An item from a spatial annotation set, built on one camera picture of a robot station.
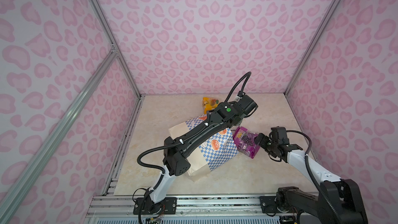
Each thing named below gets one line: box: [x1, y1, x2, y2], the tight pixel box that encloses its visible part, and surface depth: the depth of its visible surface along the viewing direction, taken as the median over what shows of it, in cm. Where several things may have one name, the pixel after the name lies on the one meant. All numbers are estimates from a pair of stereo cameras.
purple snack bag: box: [232, 126, 261, 159], surface depth 90 cm
